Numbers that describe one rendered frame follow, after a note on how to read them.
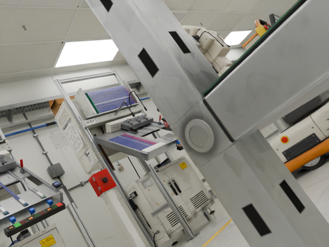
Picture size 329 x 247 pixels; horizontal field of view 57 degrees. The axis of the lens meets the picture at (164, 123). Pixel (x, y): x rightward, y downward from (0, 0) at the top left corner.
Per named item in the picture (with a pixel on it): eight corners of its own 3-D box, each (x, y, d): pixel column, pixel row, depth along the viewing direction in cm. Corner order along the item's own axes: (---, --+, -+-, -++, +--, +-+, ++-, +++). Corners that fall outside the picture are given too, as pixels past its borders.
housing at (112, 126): (146, 126, 337) (145, 113, 332) (111, 138, 302) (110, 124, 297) (141, 124, 342) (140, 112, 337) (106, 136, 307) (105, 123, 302)
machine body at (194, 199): (219, 207, 299) (184, 155, 312) (174, 245, 249) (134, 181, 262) (181, 227, 342) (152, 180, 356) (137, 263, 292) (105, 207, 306)
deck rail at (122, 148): (148, 160, 247) (148, 153, 245) (147, 160, 245) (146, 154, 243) (95, 141, 292) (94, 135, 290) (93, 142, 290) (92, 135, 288)
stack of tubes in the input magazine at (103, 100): (136, 103, 336) (123, 84, 342) (99, 113, 299) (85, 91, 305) (130, 109, 344) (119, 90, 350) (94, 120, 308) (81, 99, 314)
